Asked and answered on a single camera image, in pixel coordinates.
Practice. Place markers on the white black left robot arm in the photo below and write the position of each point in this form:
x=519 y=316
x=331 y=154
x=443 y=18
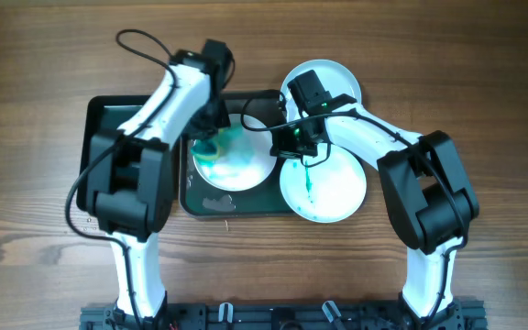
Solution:
x=130 y=181

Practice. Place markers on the green yellow sponge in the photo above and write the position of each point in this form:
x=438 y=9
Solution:
x=217 y=146

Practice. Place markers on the white plate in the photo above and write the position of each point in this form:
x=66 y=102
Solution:
x=325 y=189
x=334 y=77
x=242 y=162

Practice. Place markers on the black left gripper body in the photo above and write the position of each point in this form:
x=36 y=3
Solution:
x=210 y=126

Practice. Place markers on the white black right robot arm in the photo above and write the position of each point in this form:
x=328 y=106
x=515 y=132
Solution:
x=429 y=199

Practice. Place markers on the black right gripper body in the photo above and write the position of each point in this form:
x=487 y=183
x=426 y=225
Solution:
x=287 y=148

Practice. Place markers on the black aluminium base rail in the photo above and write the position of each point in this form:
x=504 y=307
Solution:
x=460 y=315

